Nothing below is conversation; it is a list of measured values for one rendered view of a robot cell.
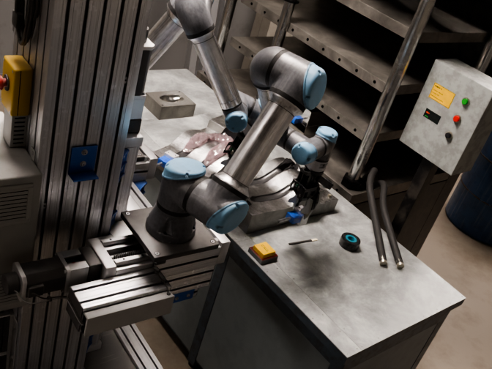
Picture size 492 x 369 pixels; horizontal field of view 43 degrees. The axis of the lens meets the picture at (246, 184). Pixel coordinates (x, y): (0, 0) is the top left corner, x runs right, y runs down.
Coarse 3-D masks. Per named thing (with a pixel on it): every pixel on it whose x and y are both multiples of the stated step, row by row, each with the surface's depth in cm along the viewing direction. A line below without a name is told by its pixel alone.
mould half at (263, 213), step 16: (272, 160) 262; (256, 176) 257; (288, 176) 255; (256, 192) 246; (272, 192) 250; (320, 192) 251; (256, 208) 236; (272, 208) 239; (288, 208) 243; (320, 208) 258; (240, 224) 237; (256, 224) 236; (272, 224) 243
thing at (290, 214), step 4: (296, 208) 231; (300, 208) 231; (288, 212) 229; (292, 212) 230; (296, 212) 230; (288, 216) 229; (292, 216) 228; (296, 216) 228; (300, 216) 229; (280, 220) 225; (284, 220) 226; (288, 220) 229; (292, 220) 228; (296, 220) 228; (300, 220) 230; (304, 220) 231; (300, 224) 231; (304, 224) 233
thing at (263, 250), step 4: (260, 244) 226; (264, 244) 227; (268, 244) 227; (256, 248) 224; (260, 248) 224; (264, 248) 224; (268, 248) 225; (272, 248) 226; (256, 252) 224; (260, 252) 222; (264, 252) 223; (268, 252) 223; (272, 252) 224; (264, 256) 222; (268, 256) 224
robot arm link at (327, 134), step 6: (324, 126) 213; (318, 132) 210; (324, 132) 209; (330, 132) 210; (336, 132) 212; (324, 138) 209; (330, 138) 209; (336, 138) 211; (330, 144) 211; (330, 150) 212; (324, 156) 213; (324, 162) 214
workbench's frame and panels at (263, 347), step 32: (224, 288) 248; (256, 288) 233; (192, 320) 271; (224, 320) 252; (256, 320) 236; (288, 320) 221; (192, 352) 274; (224, 352) 255; (256, 352) 239; (288, 352) 224; (320, 352) 211; (384, 352) 222; (416, 352) 247
